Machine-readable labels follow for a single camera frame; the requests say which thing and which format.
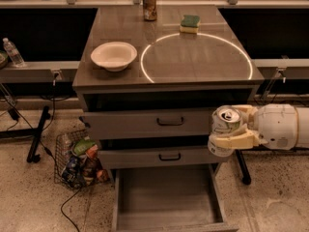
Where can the grey drawer cabinet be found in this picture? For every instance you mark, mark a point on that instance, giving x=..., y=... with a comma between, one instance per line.
x=172, y=69

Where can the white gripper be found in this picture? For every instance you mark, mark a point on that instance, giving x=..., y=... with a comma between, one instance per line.
x=276, y=126

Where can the white bowl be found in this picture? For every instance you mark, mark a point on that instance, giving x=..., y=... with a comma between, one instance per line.
x=114, y=56

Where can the drawer with handle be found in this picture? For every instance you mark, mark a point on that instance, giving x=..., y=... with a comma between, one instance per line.
x=148, y=123
x=156, y=157

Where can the dark brown drink can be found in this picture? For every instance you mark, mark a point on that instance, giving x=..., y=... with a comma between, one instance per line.
x=149, y=10

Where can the middle drawer with handle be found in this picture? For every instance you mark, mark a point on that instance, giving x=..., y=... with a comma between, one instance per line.
x=156, y=157

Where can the green yellow sponge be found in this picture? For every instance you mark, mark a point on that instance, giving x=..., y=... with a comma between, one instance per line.
x=190, y=24

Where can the green white 7up can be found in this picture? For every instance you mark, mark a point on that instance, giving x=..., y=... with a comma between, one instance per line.
x=225, y=120

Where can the clear plastic water bottle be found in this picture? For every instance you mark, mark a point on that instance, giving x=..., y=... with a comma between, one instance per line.
x=13, y=53

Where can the wire basket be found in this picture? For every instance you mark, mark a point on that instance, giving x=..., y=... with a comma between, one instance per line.
x=77, y=172

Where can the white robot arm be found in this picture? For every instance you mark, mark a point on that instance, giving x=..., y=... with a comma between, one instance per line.
x=302, y=127

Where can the black right table leg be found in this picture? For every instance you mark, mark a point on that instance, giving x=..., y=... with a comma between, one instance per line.
x=246, y=178

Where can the top drawer with handle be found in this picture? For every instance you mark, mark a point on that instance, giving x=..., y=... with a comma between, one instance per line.
x=148, y=123

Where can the black table leg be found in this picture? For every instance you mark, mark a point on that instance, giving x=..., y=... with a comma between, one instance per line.
x=246, y=178
x=35, y=133

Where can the black left table leg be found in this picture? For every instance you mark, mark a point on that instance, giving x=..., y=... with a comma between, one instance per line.
x=35, y=133

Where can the green snack bag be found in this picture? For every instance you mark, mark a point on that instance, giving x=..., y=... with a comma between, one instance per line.
x=80, y=147

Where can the open bottom drawer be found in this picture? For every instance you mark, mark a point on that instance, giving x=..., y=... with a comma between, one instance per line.
x=168, y=199

